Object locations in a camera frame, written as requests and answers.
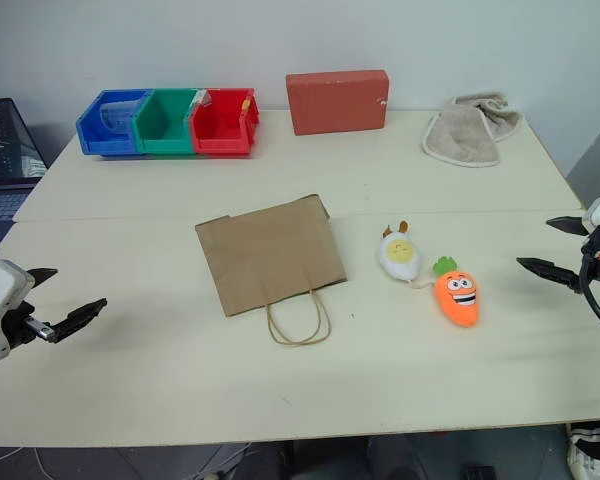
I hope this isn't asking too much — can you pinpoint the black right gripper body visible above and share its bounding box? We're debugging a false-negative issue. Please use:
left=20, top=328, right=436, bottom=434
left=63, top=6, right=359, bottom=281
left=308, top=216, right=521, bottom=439
left=576, top=225, right=600, bottom=297

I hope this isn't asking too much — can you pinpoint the grey partition panel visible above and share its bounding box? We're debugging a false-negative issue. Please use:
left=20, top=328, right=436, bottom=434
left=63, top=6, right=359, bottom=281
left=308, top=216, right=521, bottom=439
left=564, top=106, right=600, bottom=212

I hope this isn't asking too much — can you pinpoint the clear plastic cup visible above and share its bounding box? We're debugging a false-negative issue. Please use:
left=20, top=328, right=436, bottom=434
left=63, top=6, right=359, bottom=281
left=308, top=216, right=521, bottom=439
left=98, top=97, right=142, bottom=140

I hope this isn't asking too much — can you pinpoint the blue plastic storage bin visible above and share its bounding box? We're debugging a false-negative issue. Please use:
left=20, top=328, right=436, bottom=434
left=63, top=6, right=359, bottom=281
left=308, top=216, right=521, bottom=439
left=75, top=89, right=151, bottom=158

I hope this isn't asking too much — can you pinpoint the beige towel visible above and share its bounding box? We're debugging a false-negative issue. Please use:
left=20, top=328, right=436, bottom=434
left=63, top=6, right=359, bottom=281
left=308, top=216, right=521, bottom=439
left=420, top=91, right=524, bottom=169

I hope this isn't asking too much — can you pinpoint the white black sneaker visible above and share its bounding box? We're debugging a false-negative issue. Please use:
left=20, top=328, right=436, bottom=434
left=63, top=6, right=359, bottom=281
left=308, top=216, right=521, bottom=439
left=565, top=422, right=600, bottom=480

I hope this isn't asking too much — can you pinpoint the open laptop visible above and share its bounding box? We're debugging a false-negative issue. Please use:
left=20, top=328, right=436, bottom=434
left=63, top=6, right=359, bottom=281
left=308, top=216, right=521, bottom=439
left=0, top=97, right=49, bottom=254

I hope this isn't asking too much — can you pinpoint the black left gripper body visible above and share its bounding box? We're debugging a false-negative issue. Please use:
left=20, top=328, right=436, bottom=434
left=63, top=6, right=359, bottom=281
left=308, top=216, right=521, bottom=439
left=2, top=298, right=57, bottom=349

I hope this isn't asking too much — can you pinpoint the orange carrot plush toy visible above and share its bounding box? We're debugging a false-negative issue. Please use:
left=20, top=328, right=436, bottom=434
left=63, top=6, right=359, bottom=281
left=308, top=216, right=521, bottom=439
left=412, top=255, right=482, bottom=330

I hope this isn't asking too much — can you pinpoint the white egg plush toy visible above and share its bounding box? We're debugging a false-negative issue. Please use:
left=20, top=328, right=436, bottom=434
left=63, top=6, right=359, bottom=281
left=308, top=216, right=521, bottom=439
left=375, top=219, right=424, bottom=284

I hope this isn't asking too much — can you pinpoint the red-brown rectangular box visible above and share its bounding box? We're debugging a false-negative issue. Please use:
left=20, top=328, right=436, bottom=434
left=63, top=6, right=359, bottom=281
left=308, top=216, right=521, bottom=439
left=285, top=69, right=391, bottom=137

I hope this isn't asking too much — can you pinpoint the thin white cable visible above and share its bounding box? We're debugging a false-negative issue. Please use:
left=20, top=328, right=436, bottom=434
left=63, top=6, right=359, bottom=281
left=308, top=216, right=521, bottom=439
left=0, top=443, right=51, bottom=480

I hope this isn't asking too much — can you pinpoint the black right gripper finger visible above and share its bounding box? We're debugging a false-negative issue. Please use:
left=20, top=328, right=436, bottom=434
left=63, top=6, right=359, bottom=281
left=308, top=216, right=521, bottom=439
left=546, top=215, right=590, bottom=237
left=515, top=256, right=582, bottom=296

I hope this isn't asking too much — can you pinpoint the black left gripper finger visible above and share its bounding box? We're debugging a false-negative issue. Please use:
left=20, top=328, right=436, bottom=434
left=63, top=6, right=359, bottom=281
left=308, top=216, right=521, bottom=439
left=26, top=267, right=59, bottom=290
left=46, top=297, right=108, bottom=345

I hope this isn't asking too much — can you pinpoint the red plastic storage bin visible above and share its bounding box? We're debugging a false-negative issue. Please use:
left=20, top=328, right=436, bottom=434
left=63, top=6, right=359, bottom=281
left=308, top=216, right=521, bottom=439
left=189, top=87, right=261, bottom=156

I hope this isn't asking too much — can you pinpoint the green plastic storage bin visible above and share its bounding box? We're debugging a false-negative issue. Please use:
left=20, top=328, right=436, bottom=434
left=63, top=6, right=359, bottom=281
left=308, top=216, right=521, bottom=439
left=131, top=87, right=201, bottom=155

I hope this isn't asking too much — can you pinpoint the brown paper bag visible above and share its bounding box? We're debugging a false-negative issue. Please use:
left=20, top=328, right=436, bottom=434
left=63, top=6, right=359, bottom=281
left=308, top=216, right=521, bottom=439
left=194, top=194, right=349, bottom=347

